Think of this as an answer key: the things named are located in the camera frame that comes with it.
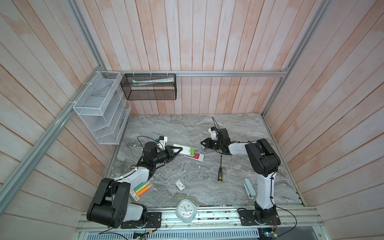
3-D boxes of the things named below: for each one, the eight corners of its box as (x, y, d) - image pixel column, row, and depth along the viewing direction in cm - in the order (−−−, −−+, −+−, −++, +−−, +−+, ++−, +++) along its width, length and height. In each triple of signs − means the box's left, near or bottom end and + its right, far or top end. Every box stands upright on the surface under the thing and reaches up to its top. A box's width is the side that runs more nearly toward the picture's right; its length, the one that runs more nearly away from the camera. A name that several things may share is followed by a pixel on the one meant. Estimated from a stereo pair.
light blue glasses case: (249, 199, 82) (251, 197, 79) (241, 181, 88) (243, 178, 85) (254, 198, 82) (256, 196, 79) (246, 180, 89) (248, 177, 85)
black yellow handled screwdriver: (218, 181, 88) (218, 180, 86) (218, 156, 99) (219, 154, 97) (222, 182, 88) (222, 181, 86) (222, 156, 99) (222, 154, 97)
